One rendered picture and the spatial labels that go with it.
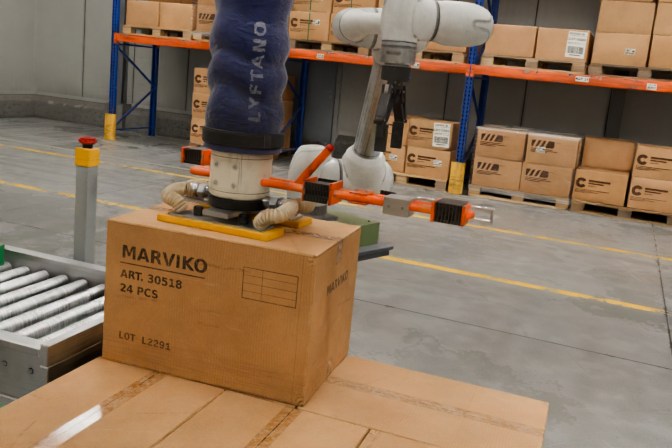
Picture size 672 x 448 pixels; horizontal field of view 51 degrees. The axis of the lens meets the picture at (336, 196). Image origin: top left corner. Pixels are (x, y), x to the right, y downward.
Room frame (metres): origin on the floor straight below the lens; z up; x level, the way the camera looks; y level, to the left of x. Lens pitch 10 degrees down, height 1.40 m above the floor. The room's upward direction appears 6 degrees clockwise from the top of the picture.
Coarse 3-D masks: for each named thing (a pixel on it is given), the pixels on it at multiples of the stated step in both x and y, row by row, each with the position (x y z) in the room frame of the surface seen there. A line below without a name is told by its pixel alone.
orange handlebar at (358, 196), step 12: (192, 168) 1.98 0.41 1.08; (204, 168) 2.01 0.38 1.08; (264, 180) 1.90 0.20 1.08; (276, 180) 1.89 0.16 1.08; (288, 180) 1.92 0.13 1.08; (300, 192) 1.87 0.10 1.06; (336, 192) 1.82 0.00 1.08; (348, 192) 1.82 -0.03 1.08; (360, 192) 1.81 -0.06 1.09; (372, 192) 1.83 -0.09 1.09; (360, 204) 1.80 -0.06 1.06; (372, 204) 1.79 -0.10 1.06; (420, 204) 1.75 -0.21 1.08; (468, 216) 1.70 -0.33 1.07
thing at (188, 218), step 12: (168, 216) 1.87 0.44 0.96; (180, 216) 1.87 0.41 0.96; (192, 216) 1.87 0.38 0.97; (204, 216) 1.88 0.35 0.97; (240, 216) 1.83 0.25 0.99; (204, 228) 1.83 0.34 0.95; (216, 228) 1.81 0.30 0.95; (228, 228) 1.80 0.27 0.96; (240, 228) 1.80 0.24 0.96; (252, 228) 1.80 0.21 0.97; (264, 228) 1.81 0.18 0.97; (276, 228) 1.84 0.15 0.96; (264, 240) 1.76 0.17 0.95
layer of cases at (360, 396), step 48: (48, 384) 1.67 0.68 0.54; (96, 384) 1.70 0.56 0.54; (144, 384) 1.72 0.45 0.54; (192, 384) 1.75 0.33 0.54; (336, 384) 1.83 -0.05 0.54; (384, 384) 1.86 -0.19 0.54; (432, 384) 1.89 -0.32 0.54; (0, 432) 1.43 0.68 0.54; (48, 432) 1.45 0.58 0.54; (96, 432) 1.47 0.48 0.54; (144, 432) 1.49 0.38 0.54; (192, 432) 1.51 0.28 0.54; (240, 432) 1.53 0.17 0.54; (288, 432) 1.55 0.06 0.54; (336, 432) 1.57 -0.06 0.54; (384, 432) 1.60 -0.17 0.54; (432, 432) 1.61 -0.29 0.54; (480, 432) 1.64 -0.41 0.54; (528, 432) 1.66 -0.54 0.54
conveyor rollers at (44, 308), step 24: (0, 288) 2.34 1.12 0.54; (24, 288) 2.34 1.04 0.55; (48, 288) 2.42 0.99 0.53; (72, 288) 2.41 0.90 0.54; (96, 288) 2.41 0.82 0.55; (0, 312) 2.11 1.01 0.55; (24, 312) 2.19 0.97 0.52; (48, 312) 2.17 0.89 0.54; (72, 312) 2.17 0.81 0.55; (96, 312) 2.26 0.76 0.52; (48, 336) 1.95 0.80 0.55
